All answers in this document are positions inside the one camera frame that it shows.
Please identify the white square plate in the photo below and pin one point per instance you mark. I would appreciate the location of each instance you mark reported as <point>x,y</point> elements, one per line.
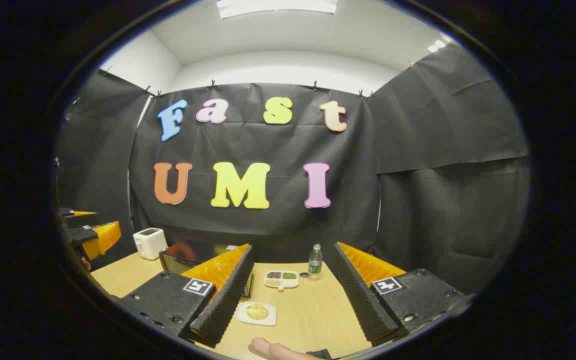
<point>242,316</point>

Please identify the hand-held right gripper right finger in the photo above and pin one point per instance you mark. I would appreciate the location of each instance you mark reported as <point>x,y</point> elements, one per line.
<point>360,300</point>

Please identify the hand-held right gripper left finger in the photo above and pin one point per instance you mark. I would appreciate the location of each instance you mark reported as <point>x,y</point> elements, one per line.
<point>225,300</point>

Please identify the white divided dish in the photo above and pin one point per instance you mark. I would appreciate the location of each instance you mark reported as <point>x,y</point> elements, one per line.
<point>281,280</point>

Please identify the black electric oven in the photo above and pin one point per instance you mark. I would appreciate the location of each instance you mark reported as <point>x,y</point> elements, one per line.
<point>188,255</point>

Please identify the clear water bottle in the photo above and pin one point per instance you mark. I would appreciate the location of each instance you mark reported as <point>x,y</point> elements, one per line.
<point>315,262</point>

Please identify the round bread bun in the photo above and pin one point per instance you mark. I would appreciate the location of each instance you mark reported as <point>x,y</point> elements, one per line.
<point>257,312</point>

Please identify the small ceiling light panel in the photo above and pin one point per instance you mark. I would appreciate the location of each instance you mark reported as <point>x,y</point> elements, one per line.
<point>437,46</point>

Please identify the white toaster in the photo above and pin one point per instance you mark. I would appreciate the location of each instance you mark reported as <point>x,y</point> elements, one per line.
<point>149,242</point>

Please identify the black backdrop cloth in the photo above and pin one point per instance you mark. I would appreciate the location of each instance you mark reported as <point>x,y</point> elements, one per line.
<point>418,150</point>

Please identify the large ceiling light panel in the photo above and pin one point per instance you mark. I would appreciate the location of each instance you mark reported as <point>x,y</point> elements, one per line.
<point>278,7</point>

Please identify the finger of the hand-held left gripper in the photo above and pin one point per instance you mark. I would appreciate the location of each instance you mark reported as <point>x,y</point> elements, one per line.
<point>80,219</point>
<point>100,237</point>

